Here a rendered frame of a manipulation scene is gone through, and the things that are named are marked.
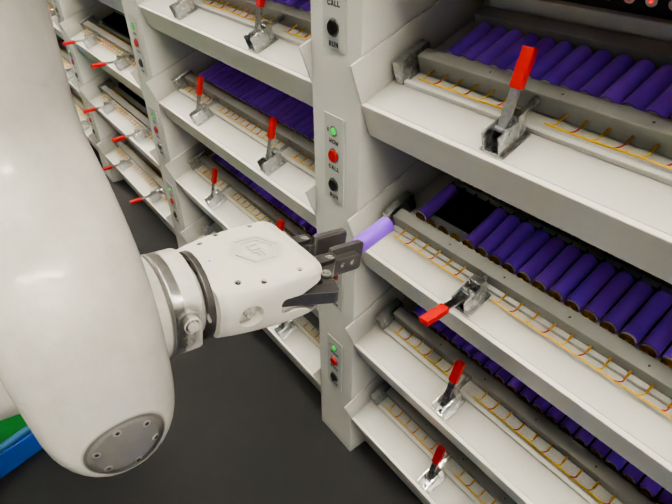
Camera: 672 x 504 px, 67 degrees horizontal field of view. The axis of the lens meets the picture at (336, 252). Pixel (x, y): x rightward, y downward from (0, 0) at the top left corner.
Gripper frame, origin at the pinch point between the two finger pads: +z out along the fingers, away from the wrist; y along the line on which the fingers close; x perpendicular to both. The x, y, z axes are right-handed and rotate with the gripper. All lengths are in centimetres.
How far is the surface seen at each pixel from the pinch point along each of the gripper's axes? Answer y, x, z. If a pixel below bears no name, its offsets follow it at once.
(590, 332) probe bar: -19.4, 3.9, 18.2
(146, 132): 108, 25, 21
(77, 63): 151, 15, 15
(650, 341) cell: -23.8, 2.9, 20.9
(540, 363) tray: -17.2, 8.4, 15.2
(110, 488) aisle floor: 34, 66, -17
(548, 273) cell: -11.9, 2.3, 21.7
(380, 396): 10, 43, 25
